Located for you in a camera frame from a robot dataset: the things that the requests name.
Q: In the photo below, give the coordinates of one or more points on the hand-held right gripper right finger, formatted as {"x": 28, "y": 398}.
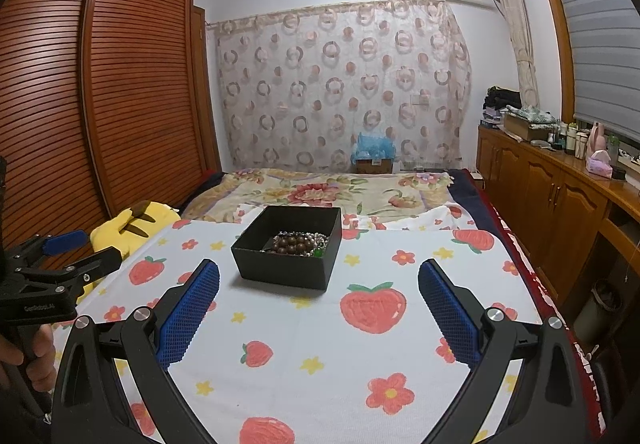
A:
{"x": 450, "y": 309}

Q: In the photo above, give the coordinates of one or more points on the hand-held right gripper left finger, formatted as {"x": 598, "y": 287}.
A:
{"x": 190, "y": 314}

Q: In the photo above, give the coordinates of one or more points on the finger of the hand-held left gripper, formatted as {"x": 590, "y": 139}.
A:
{"x": 65, "y": 242}
{"x": 100, "y": 261}

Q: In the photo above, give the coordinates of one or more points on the black jewelry box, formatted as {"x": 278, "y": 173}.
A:
{"x": 280, "y": 271}

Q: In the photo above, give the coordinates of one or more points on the person's left hand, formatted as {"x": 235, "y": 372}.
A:
{"x": 42, "y": 359}

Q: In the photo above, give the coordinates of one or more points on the yellow plush toy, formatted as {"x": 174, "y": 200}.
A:
{"x": 150, "y": 219}

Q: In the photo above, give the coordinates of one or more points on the strawberry print bed sheet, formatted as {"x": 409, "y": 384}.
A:
{"x": 310, "y": 324}

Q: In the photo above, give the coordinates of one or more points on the dark green jade bangle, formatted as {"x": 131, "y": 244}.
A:
{"x": 319, "y": 253}

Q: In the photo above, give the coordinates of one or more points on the grey waste bin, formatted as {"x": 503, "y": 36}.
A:
{"x": 597, "y": 314}

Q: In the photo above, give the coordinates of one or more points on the wooden sideboard cabinet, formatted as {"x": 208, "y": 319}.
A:
{"x": 535, "y": 184}

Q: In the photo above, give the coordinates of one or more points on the wooden slatted wardrobe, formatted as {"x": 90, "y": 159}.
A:
{"x": 125, "y": 99}

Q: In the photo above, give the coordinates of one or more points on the small cardboard box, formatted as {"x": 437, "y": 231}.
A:
{"x": 374, "y": 165}

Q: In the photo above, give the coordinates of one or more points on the floral blanket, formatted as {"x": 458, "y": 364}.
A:
{"x": 310, "y": 194}

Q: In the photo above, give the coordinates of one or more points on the blue plastic bag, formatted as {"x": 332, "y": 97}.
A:
{"x": 374, "y": 144}

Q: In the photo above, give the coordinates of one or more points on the flat cardboard box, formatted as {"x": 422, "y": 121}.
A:
{"x": 520, "y": 130}

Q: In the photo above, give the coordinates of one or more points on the pink tissue pack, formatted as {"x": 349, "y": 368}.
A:
{"x": 599, "y": 165}

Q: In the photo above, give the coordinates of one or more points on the cluster of cosmetic bottles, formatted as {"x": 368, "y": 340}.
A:
{"x": 580, "y": 144}

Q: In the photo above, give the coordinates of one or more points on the green patterned cloth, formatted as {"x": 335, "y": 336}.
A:
{"x": 532, "y": 114}

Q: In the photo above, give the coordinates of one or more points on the pile of dark clothes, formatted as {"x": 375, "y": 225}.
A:
{"x": 500, "y": 99}

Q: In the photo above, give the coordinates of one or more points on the pink vase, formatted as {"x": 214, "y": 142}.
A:
{"x": 596, "y": 139}

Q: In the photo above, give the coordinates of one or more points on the white power strip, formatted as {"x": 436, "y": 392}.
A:
{"x": 631, "y": 156}

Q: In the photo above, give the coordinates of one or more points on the circle pattern curtain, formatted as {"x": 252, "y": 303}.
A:
{"x": 325, "y": 84}

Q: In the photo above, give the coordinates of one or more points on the beige window curtain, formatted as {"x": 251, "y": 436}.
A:
{"x": 520, "y": 49}

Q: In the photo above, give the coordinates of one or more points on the grey window blind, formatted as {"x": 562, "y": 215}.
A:
{"x": 600, "y": 49}

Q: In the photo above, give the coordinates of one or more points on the wall switch plate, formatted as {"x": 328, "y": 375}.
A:
{"x": 420, "y": 100}

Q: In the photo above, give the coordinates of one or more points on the wooden window frame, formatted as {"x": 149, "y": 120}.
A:
{"x": 555, "y": 24}

